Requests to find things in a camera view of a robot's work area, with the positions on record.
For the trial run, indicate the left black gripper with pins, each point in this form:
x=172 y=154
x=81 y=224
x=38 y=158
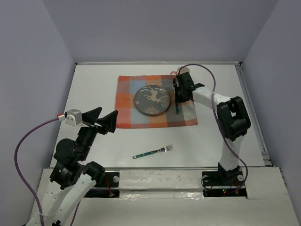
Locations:
x=109 y=121

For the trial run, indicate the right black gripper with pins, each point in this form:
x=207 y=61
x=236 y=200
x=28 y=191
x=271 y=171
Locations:
x=178 y=99

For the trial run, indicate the pink ceramic mug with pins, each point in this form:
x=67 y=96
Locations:
x=179 y=71

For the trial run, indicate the spoon with green handle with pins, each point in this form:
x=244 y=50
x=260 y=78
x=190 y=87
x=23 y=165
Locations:
x=176 y=104

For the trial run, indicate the orange grey checked cloth napkin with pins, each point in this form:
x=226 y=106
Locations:
x=129 y=117

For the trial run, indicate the grey plate with deer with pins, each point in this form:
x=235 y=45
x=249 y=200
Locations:
x=152 y=100

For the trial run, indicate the fork with green handle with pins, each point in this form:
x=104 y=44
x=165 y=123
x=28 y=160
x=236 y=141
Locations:
x=161 y=150

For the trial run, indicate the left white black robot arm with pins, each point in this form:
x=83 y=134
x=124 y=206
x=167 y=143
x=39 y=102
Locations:
x=70 y=180

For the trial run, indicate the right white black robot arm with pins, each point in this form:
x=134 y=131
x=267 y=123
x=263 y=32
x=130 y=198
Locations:
x=233 y=123

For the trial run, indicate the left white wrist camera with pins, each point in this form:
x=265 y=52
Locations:
x=71 y=117

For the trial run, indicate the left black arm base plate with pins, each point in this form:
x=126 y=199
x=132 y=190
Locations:
x=107 y=188

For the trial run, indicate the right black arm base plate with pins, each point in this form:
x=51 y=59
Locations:
x=214 y=187

